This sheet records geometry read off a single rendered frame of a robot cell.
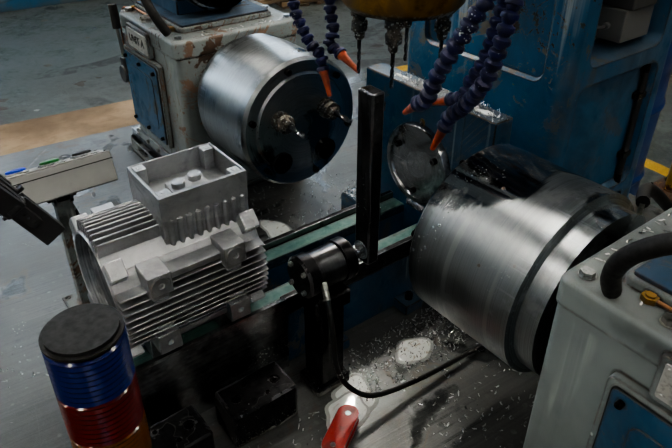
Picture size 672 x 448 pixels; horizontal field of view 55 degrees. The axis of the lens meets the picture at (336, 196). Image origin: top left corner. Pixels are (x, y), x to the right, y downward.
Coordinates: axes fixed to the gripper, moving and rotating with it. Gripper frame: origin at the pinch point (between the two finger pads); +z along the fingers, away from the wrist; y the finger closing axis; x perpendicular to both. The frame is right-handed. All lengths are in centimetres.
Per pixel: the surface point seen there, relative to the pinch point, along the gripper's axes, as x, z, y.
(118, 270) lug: -3.3, 4.6, -13.0
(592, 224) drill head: -43, 20, -46
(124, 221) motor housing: -7.5, 4.4, -7.0
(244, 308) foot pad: -9.9, 21.6, -15.7
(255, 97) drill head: -35.7, 19.7, 15.0
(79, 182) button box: -5.5, 10.2, 17.0
